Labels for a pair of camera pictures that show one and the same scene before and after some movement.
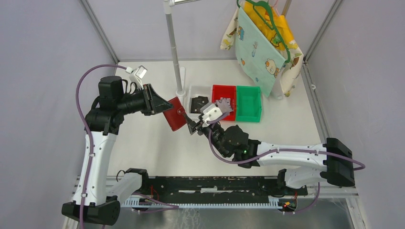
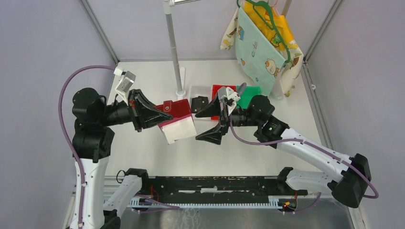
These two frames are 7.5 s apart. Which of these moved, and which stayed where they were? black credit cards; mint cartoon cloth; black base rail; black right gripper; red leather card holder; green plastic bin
Moved: black right gripper; red leather card holder
Stayed: green plastic bin; black base rail; black credit cards; mint cartoon cloth
